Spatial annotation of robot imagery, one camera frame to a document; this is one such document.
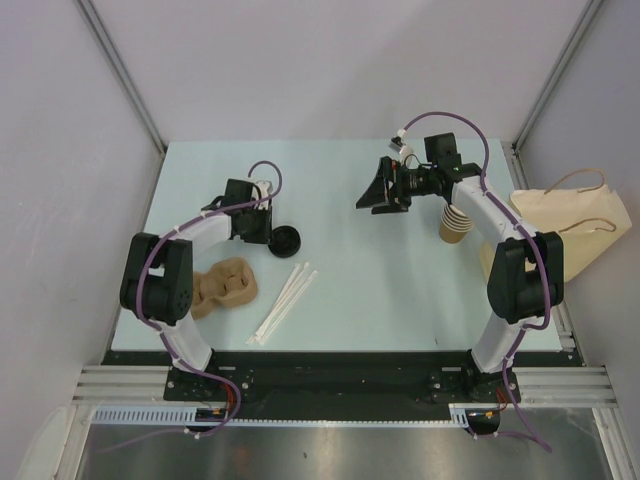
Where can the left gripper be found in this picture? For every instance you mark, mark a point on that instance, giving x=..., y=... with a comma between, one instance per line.
x=265, y=233

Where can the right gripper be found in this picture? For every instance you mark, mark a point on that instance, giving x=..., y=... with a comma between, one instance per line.
x=379, y=191

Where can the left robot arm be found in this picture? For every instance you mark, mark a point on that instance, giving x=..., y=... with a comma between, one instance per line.
x=158, y=280

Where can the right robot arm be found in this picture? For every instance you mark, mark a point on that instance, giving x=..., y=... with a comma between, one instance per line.
x=527, y=274

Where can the kraft paper takeout bag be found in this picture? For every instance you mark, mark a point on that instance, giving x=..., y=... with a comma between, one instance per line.
x=589, y=219

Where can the white wrapped straw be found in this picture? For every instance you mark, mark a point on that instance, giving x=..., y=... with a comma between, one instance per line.
x=287, y=312
x=296, y=275
x=282, y=310

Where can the brown pulp cup carrier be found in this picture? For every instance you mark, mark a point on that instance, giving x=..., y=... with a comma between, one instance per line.
x=228, y=284

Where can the stack of paper cups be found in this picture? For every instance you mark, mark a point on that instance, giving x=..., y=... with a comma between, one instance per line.
x=454, y=225

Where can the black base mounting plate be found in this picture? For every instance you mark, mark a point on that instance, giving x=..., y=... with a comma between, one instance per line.
x=344, y=387

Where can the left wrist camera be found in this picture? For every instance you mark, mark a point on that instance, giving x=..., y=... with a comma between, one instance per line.
x=261, y=190

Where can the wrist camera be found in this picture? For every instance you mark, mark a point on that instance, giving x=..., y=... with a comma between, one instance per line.
x=398, y=143
x=261, y=190

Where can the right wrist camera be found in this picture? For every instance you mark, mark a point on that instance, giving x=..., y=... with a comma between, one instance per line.
x=398, y=143

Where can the white slotted cable duct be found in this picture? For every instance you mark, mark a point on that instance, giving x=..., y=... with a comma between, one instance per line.
x=195, y=417

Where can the aluminium frame rail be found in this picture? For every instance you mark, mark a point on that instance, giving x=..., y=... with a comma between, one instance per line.
x=556, y=387

